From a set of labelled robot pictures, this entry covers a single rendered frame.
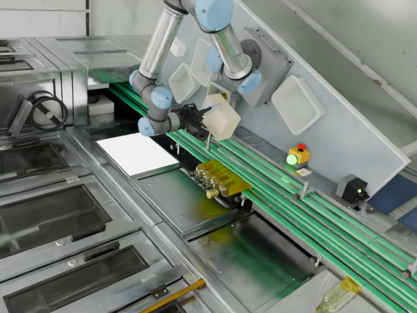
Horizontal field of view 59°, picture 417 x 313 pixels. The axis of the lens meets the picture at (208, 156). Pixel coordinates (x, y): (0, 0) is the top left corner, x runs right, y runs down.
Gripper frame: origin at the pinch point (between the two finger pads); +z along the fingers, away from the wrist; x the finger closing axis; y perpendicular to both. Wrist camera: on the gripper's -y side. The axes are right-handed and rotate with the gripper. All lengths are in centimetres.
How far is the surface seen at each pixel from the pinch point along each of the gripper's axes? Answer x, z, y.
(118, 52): 54, 21, 121
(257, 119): 11.3, 35.2, 3.1
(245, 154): 16.4, 17.5, -11.9
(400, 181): -1, 72, -61
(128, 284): 39, -52, -38
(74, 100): 61, -23, 86
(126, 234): 47, -40, -15
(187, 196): 45.2, -3.9, -8.5
